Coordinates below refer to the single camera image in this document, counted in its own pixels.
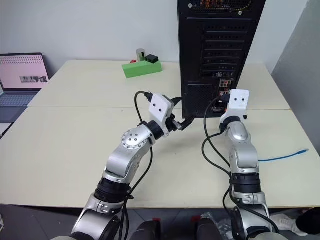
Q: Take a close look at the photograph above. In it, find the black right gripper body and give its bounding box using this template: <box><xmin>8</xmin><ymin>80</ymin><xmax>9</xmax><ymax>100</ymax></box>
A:
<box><xmin>211</xmin><ymin>99</ymin><xmax>228</xmax><ymax>114</ymax></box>

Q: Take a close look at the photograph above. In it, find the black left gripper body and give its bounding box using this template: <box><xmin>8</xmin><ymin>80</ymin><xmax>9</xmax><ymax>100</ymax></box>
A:
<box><xmin>166</xmin><ymin>113</ymin><xmax>182</xmax><ymax>132</ymax></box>

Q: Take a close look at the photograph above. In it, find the black computer tower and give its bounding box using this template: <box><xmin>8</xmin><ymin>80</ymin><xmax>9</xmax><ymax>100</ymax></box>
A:
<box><xmin>176</xmin><ymin>0</ymin><xmax>267</xmax><ymax>120</ymax></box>

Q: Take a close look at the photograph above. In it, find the green rectangular box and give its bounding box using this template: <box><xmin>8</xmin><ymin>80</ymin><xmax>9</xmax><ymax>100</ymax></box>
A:
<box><xmin>121</xmin><ymin>60</ymin><xmax>164</xmax><ymax>80</ymax></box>

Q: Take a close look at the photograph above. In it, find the shiny silver metal cylinder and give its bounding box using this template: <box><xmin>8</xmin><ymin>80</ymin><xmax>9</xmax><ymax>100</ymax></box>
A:
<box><xmin>135</xmin><ymin>48</ymin><xmax>147</xmax><ymax>62</ymax></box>

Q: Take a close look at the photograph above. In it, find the crumpled clear plastic bag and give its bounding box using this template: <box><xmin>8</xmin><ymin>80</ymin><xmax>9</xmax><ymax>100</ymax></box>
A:
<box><xmin>199</xmin><ymin>211</ymin><xmax>235</xmax><ymax>237</ymax></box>

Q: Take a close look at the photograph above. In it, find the white sneaker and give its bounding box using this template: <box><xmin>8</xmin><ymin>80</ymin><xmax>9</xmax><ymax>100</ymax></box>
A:
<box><xmin>270</xmin><ymin>211</ymin><xmax>309</xmax><ymax>237</ymax></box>

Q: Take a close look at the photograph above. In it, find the black trouser leg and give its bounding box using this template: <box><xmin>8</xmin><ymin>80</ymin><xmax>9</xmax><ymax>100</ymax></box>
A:
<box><xmin>295</xmin><ymin>206</ymin><xmax>320</xmax><ymax>234</ymax></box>

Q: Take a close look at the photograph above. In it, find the open grey laptop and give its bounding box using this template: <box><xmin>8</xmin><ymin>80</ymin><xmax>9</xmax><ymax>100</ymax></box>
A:
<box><xmin>0</xmin><ymin>52</ymin><xmax>51</xmax><ymax>109</ymax></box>

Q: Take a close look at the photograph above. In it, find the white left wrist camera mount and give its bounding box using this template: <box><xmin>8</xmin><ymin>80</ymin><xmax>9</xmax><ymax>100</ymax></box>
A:
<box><xmin>148</xmin><ymin>93</ymin><xmax>175</xmax><ymax>138</ymax></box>

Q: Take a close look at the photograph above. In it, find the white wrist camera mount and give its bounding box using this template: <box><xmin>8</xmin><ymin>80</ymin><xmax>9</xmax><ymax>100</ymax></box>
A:
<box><xmin>148</xmin><ymin>93</ymin><xmax>175</xmax><ymax>138</ymax></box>
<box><xmin>225</xmin><ymin>89</ymin><xmax>251</xmax><ymax>118</ymax></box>

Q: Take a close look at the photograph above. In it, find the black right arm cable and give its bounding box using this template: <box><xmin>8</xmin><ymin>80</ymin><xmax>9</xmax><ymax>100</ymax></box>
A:
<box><xmin>201</xmin><ymin>94</ymin><xmax>280</xmax><ymax>234</ymax></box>

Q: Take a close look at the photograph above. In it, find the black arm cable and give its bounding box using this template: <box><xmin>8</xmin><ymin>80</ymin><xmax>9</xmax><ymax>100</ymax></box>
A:
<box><xmin>201</xmin><ymin>94</ymin><xmax>280</xmax><ymax>234</ymax></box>
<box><xmin>121</xmin><ymin>90</ymin><xmax>154</xmax><ymax>240</ymax></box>

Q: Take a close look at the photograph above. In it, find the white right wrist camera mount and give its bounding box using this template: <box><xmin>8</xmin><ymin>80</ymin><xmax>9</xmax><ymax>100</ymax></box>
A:
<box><xmin>225</xmin><ymin>89</ymin><xmax>251</xmax><ymax>118</ymax></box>

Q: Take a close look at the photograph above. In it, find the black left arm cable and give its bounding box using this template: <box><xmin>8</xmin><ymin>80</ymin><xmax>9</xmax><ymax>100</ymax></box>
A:
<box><xmin>121</xmin><ymin>90</ymin><xmax>154</xmax><ymax>240</ymax></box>

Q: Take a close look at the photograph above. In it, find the blue ethernet cable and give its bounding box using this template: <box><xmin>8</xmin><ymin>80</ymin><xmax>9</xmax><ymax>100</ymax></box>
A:
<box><xmin>258</xmin><ymin>148</ymin><xmax>310</xmax><ymax>163</ymax></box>

